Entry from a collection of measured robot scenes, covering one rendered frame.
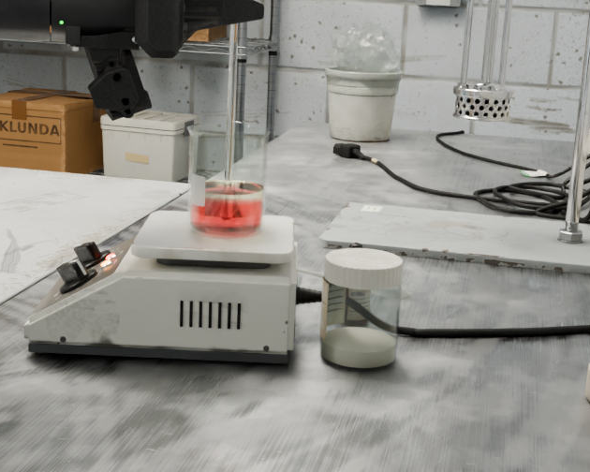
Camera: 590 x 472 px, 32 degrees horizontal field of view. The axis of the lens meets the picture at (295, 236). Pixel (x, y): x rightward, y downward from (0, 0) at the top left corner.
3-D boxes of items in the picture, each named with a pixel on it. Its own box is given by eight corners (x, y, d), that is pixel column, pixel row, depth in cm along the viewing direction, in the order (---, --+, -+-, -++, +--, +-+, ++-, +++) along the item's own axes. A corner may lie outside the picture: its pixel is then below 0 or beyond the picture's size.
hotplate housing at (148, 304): (22, 358, 75) (20, 254, 73) (63, 302, 88) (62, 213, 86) (322, 371, 75) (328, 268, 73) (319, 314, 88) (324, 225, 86)
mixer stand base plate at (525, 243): (317, 246, 110) (317, 237, 110) (346, 209, 129) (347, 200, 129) (602, 275, 104) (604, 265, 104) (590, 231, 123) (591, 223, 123)
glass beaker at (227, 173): (261, 248, 76) (266, 136, 74) (177, 243, 77) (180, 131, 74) (271, 226, 83) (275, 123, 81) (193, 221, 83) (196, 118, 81)
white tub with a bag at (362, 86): (313, 140, 183) (318, 19, 177) (331, 129, 196) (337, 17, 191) (390, 146, 179) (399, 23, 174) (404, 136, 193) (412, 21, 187)
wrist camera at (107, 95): (65, 23, 77) (65, 110, 79) (73, 29, 70) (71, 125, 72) (144, 27, 79) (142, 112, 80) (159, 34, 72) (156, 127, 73)
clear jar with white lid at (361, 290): (405, 351, 80) (412, 254, 78) (384, 377, 75) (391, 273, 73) (332, 339, 82) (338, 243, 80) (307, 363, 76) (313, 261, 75)
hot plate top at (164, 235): (128, 258, 74) (128, 245, 73) (152, 219, 85) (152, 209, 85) (293, 265, 74) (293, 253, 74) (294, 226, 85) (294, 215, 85)
